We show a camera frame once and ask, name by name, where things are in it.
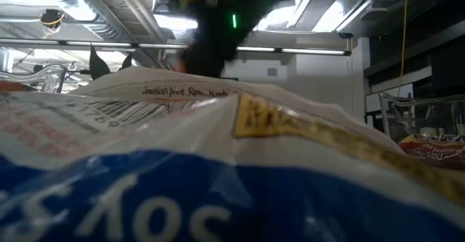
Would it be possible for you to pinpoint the silver spiral air duct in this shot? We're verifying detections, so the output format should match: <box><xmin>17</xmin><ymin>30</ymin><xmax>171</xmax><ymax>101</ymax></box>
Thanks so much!
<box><xmin>27</xmin><ymin>0</ymin><xmax>175</xmax><ymax>43</ymax></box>

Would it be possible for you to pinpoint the black yellow cable reel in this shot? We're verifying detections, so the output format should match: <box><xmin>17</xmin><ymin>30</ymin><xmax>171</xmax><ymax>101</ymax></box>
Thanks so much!
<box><xmin>39</xmin><ymin>8</ymin><xmax>66</xmax><ymax>29</ymax></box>

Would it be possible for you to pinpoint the clear plastic bin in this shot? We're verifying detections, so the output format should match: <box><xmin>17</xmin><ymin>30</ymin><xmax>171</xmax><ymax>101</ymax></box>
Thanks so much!
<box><xmin>0</xmin><ymin>63</ymin><xmax>68</xmax><ymax>93</ymax></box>
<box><xmin>378</xmin><ymin>92</ymin><xmax>465</xmax><ymax>170</ymax></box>

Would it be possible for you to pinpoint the LED light bar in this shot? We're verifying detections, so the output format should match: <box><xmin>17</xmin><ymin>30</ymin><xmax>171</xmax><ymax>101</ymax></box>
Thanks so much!
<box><xmin>0</xmin><ymin>37</ymin><xmax>352</xmax><ymax>57</ymax></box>

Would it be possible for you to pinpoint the black shelving unit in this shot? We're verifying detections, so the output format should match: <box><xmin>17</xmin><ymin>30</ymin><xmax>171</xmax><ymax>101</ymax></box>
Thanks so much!
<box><xmin>364</xmin><ymin>1</ymin><xmax>465</xmax><ymax>126</ymax></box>

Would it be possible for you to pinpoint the orange Maruchan ramen pack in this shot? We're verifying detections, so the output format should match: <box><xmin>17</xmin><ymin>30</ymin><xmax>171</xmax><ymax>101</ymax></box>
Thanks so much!
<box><xmin>0</xmin><ymin>81</ymin><xmax>39</xmax><ymax>92</ymax></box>

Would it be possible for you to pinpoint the yellow cable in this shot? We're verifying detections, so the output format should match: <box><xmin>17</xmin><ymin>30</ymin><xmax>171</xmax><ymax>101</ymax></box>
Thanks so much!
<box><xmin>397</xmin><ymin>0</ymin><xmax>411</xmax><ymax>94</ymax></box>

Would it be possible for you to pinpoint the rectangular metal air duct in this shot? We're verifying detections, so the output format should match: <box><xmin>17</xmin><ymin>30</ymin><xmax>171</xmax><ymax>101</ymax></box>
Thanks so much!
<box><xmin>254</xmin><ymin>0</ymin><xmax>446</xmax><ymax>34</ymax></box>

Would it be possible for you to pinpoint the red Maruchan ramen pack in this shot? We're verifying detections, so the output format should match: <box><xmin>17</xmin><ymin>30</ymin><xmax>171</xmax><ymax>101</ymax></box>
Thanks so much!
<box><xmin>397</xmin><ymin>132</ymin><xmax>465</xmax><ymax>170</ymax></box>

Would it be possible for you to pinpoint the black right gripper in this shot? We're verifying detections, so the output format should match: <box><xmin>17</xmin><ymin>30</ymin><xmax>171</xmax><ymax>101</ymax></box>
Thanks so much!
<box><xmin>180</xmin><ymin>23</ymin><xmax>237</xmax><ymax>78</ymax></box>

